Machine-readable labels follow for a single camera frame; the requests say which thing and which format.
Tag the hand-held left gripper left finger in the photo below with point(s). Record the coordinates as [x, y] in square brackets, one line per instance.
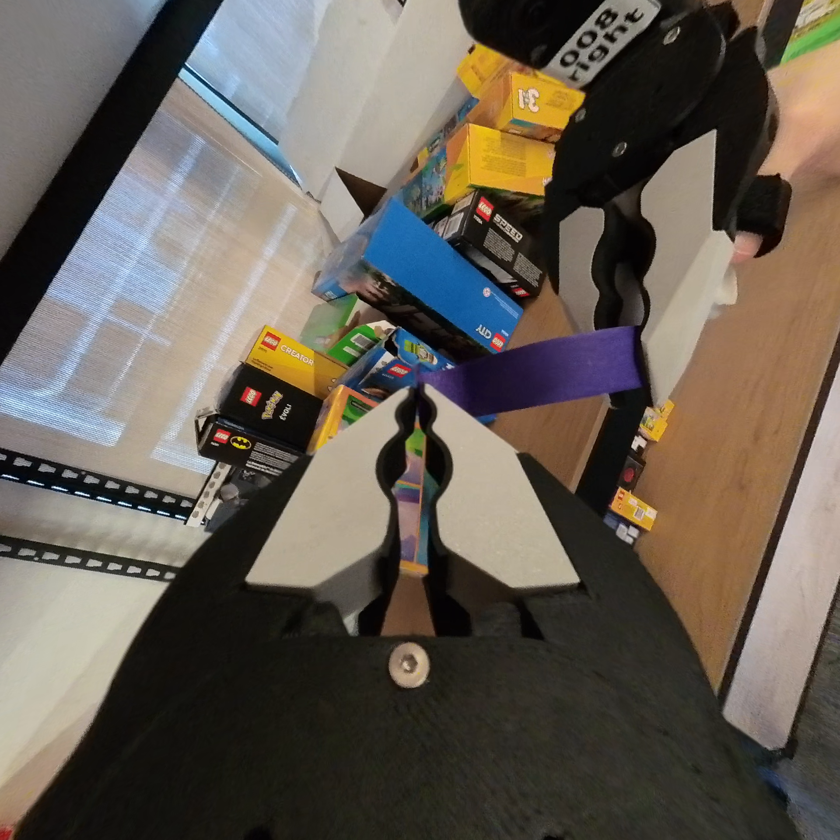
[315, 512]

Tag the black race car toy box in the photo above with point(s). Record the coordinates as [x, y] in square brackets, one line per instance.
[499, 229]

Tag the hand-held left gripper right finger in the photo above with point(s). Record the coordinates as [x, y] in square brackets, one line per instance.
[499, 518]

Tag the black slotted rack rail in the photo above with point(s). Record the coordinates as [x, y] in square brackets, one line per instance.
[98, 489]

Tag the black bat logo toy box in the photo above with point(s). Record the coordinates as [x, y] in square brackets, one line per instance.
[256, 443]

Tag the large blue toy box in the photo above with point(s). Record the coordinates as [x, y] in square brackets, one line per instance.
[426, 269]

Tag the open white cardboard box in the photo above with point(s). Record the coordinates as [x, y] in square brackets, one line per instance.
[341, 197]

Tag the grey perforated bracket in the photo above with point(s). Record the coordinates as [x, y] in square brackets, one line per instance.
[208, 492]

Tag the small yellow green box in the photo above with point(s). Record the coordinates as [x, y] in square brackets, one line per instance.
[656, 420]

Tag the person's right hand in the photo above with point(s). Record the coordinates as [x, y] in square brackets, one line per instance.
[814, 131]

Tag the small dark blue box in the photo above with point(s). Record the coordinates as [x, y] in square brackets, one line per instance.
[620, 528]

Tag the black toy box yellow print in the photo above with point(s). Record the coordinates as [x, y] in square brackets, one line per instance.
[269, 407]

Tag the yellow house toy box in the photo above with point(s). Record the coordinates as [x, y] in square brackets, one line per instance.
[289, 351]

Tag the yellow unicorn toy box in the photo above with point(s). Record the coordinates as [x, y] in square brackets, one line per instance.
[410, 499]

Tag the purple masking tape roll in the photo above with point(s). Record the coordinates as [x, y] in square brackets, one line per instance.
[525, 374]

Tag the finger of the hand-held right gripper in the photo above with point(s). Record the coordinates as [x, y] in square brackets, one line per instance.
[686, 262]
[577, 275]

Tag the green white toy box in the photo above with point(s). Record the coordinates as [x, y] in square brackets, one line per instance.
[341, 328]

